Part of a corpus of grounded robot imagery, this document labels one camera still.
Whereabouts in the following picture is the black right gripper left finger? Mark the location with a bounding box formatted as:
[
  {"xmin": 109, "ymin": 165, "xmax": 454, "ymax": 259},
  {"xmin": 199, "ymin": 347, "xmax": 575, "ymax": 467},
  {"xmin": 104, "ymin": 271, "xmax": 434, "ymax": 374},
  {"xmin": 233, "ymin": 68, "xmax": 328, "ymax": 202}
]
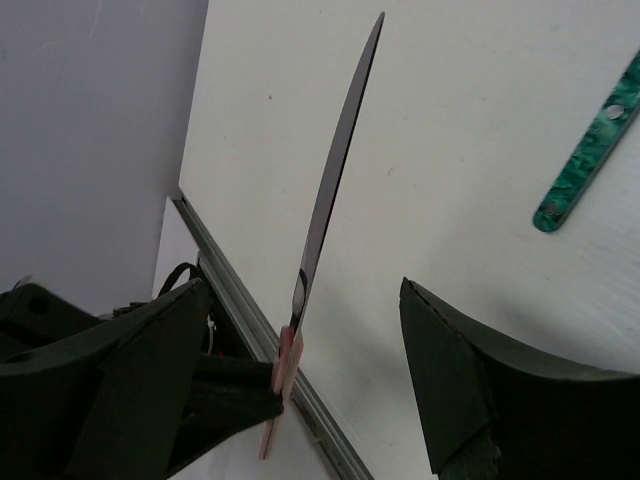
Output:
[{"xmin": 1, "ymin": 279, "xmax": 209, "ymax": 479}]

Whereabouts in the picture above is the aluminium table frame rail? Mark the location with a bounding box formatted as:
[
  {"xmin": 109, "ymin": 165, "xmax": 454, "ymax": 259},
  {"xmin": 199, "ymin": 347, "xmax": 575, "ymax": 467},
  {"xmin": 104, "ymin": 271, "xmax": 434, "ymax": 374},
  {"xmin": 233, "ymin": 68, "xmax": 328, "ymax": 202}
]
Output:
[{"xmin": 173, "ymin": 197, "xmax": 372, "ymax": 480}]

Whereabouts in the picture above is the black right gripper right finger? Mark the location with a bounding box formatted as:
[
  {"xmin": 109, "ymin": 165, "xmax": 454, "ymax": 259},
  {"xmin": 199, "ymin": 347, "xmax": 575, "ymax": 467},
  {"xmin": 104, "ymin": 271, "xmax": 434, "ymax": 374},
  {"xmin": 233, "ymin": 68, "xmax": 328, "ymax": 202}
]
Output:
[{"xmin": 399, "ymin": 280, "xmax": 639, "ymax": 479}]

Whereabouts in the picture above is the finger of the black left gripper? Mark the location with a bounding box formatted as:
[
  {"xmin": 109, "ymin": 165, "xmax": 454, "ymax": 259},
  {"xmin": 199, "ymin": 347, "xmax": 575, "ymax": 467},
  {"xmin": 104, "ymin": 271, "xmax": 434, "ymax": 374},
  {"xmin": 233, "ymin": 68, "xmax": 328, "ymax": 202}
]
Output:
[{"xmin": 169, "ymin": 354, "xmax": 284, "ymax": 475}]

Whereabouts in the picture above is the knife with green handle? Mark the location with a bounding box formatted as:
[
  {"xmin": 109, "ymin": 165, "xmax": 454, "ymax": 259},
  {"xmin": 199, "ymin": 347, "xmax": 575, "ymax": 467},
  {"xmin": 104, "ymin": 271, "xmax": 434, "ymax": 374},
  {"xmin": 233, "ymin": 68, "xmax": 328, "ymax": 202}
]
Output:
[{"xmin": 532, "ymin": 56, "xmax": 639, "ymax": 233}]

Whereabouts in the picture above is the knife with pink handle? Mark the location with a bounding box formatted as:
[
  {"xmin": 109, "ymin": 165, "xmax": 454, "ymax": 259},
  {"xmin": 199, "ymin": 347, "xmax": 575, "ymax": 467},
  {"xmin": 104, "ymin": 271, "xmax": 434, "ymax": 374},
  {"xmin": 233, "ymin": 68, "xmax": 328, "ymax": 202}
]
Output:
[{"xmin": 257, "ymin": 10, "xmax": 386, "ymax": 461}]

